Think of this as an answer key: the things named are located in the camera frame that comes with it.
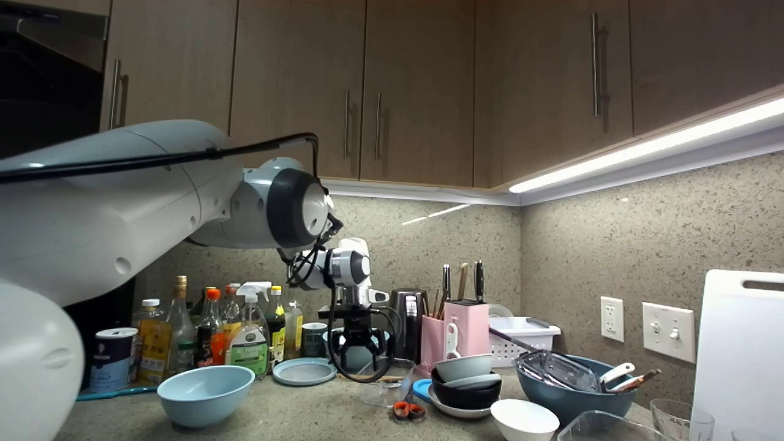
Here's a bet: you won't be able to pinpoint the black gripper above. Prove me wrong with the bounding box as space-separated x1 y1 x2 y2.
325 286 387 374

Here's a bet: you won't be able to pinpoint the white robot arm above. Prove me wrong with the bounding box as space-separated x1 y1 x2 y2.
0 121 370 441

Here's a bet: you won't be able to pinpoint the light blue bowl with contents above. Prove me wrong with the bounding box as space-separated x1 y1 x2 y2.
324 328 389 373

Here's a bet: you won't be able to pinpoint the small white bowl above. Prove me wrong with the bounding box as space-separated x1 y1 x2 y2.
489 399 559 441

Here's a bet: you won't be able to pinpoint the dark blue utensil bowl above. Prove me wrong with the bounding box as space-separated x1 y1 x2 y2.
515 353 631 424

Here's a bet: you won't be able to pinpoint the black electric kettle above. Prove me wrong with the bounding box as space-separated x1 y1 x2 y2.
392 288 429 359

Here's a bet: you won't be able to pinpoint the light blue plate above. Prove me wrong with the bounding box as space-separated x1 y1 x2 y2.
271 357 336 386

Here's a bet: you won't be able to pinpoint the yellow cap bottle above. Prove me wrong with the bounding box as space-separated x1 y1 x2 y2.
267 283 286 363

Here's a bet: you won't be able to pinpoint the orange black scissors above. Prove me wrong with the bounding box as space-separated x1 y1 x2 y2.
392 399 423 422

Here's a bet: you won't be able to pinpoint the white spray bottle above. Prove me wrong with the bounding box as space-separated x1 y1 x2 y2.
228 288 269 380

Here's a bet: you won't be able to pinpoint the stacked dark bowls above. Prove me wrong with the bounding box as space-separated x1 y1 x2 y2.
429 356 501 419

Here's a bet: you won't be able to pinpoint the pink knife block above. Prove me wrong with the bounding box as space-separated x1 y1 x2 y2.
418 302 489 368

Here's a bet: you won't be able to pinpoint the orange cap sauce bottle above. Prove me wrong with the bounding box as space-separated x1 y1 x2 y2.
195 286 223 366

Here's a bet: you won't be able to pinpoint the white plastic basket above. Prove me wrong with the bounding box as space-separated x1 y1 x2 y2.
489 317 560 368

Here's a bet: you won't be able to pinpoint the white cutting board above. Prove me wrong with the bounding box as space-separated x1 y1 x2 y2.
692 269 784 441

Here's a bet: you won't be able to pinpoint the white light switch plate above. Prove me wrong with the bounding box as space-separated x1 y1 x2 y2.
642 302 695 363

